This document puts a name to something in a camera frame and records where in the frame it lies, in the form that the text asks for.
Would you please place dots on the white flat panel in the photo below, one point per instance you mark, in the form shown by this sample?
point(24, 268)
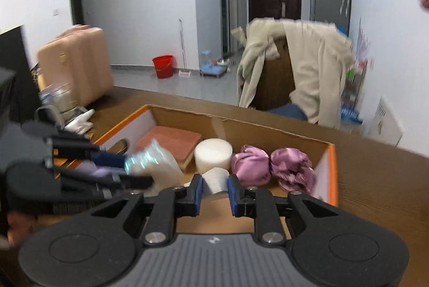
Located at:
point(385, 123)

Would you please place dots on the orange-edged cardboard box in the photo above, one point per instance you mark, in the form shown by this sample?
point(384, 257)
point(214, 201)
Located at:
point(234, 131)

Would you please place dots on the wooden chair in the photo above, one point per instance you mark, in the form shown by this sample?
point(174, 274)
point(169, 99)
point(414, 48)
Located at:
point(274, 82)

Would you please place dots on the person's left hand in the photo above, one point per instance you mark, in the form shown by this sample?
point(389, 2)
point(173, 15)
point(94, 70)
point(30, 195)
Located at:
point(18, 226)

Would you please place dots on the blue cloth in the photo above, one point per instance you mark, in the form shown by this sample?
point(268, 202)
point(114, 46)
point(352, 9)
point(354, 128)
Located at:
point(288, 112)

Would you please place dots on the pink suitcase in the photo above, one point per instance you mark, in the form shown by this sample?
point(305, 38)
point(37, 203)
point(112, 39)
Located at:
point(80, 66)

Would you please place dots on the glass jar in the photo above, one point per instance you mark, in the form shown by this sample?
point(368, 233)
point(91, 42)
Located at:
point(60, 99)

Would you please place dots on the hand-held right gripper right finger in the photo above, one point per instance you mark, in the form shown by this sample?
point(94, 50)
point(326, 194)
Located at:
point(233, 196)

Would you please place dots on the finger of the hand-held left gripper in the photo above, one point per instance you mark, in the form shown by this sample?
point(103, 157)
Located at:
point(100, 181)
point(107, 158)

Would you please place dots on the white soft foam piece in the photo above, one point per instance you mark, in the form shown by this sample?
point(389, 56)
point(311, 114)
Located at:
point(214, 179)

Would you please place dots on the pink satin pouch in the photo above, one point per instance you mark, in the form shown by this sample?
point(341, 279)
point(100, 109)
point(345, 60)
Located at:
point(291, 166)
point(249, 164)

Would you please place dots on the white crumpled glove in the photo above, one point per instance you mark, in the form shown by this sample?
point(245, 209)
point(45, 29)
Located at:
point(80, 121)

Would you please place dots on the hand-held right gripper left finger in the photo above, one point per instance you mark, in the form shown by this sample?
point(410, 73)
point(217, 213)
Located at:
point(197, 193)

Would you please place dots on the interior door frame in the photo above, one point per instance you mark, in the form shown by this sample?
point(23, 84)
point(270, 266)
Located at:
point(228, 5)

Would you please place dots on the cluttered storage rack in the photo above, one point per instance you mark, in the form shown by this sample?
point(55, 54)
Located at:
point(357, 79)

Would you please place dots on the white mop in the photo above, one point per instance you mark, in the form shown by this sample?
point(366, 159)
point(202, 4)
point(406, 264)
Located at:
point(183, 52)

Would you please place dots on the white pad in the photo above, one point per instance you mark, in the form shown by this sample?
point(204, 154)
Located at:
point(157, 166)

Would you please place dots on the small floor stand with bowls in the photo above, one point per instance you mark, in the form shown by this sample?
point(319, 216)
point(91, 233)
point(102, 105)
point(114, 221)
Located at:
point(214, 67)

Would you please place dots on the orange white layered sponge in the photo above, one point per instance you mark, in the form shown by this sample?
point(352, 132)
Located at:
point(167, 139)

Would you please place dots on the red bucket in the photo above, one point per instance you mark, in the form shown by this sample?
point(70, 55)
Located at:
point(163, 67)

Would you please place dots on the beige coat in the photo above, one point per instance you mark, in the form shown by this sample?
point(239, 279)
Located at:
point(315, 72)

